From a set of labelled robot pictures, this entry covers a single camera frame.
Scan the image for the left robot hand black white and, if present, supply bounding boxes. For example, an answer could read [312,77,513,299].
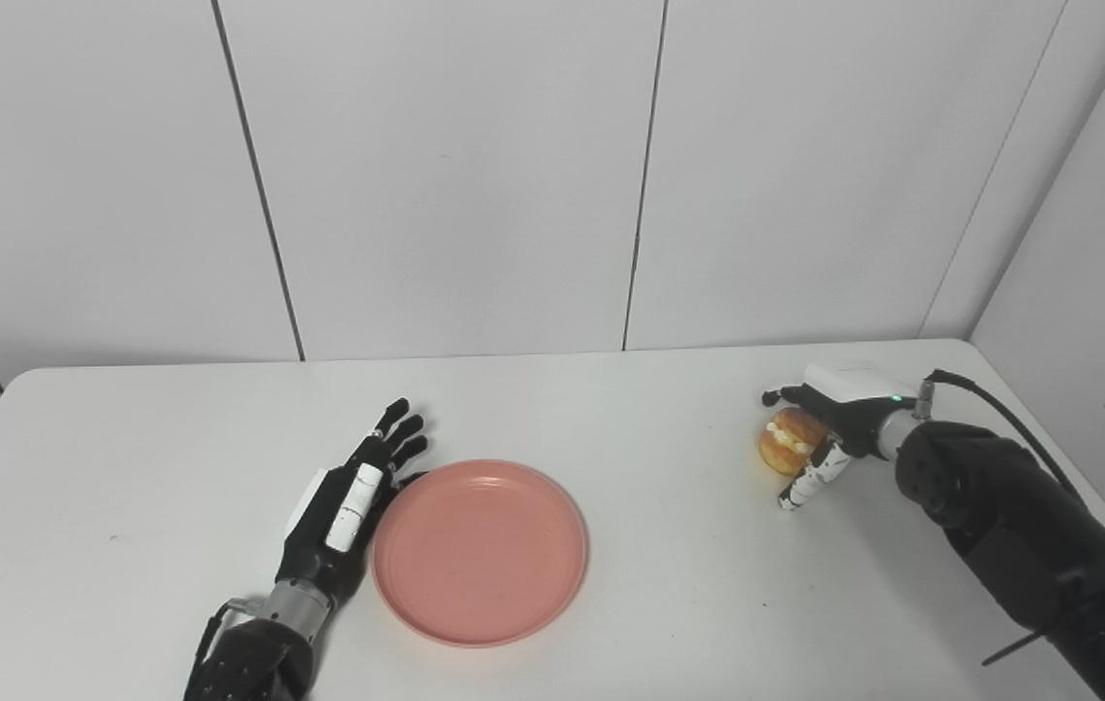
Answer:
[275,397,429,612]

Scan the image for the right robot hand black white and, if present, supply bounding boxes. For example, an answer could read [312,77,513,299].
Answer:
[761,362,919,511]

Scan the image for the cream puff pastry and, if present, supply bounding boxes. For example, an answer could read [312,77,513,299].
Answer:
[758,407,832,477]

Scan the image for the pink round plate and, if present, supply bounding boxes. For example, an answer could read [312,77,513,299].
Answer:
[371,460,589,648]

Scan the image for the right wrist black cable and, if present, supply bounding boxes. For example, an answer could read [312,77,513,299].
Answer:
[914,369,1088,507]

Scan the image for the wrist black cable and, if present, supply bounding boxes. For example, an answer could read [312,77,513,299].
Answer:
[914,369,1088,507]
[184,598,266,701]

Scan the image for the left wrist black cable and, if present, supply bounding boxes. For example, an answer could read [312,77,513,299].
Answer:
[184,598,266,701]

